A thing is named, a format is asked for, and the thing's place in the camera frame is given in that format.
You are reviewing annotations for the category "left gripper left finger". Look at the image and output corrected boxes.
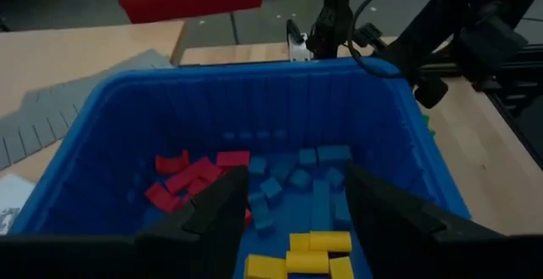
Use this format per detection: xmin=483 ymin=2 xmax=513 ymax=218
xmin=0 ymin=166 xmax=250 ymax=279

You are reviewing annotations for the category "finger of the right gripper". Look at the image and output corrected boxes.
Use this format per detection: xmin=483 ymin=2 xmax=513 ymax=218
xmin=414 ymin=75 xmax=450 ymax=109

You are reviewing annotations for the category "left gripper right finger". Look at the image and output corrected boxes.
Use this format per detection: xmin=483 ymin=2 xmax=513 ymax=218
xmin=346 ymin=165 xmax=543 ymax=279

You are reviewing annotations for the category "green foam cube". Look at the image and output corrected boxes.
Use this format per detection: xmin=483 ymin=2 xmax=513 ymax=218
xmin=419 ymin=113 xmax=437 ymax=139

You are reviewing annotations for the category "yellow foam cylinder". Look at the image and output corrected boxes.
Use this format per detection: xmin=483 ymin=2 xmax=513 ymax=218
xmin=309 ymin=231 xmax=353 ymax=254
xmin=286 ymin=250 xmax=331 ymax=275

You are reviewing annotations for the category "small red foam block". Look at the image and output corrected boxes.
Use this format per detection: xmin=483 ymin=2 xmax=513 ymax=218
xmin=164 ymin=162 xmax=213 ymax=194

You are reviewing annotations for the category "red foam arch block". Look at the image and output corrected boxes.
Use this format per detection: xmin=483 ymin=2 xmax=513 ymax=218
xmin=154 ymin=150 xmax=191 ymax=176

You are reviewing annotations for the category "yellow foam rectangular block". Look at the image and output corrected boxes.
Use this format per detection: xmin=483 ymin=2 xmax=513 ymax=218
xmin=244 ymin=254 xmax=288 ymax=279

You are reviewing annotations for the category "large blue plastic bin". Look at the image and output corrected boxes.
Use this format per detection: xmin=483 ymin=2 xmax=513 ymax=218
xmin=8 ymin=56 xmax=473 ymax=279

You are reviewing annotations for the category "blue foam half cylinder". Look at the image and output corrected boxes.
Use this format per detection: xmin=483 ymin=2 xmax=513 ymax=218
xmin=259 ymin=177 xmax=283 ymax=199

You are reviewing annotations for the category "white SA5 paper sheet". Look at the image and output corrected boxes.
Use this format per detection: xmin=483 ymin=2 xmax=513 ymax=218
xmin=0 ymin=172 xmax=38 ymax=236

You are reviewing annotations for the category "wooden desk top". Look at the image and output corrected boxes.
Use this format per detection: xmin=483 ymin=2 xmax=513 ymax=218
xmin=0 ymin=19 xmax=188 ymax=183

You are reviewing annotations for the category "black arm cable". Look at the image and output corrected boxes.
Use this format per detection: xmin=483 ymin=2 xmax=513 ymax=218
xmin=346 ymin=0 xmax=417 ymax=80

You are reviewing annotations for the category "silver corner bracket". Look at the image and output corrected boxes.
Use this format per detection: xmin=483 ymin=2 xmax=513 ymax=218
xmin=286 ymin=18 xmax=314 ymax=63

